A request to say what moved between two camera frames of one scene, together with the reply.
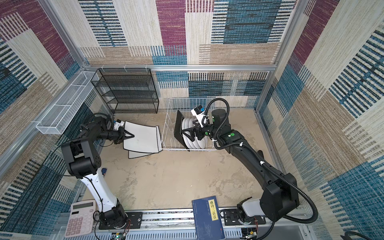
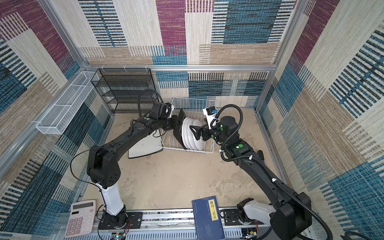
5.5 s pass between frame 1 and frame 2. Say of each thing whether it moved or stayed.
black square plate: stayed
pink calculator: stayed
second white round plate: stayed
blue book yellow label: stayed
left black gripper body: moved
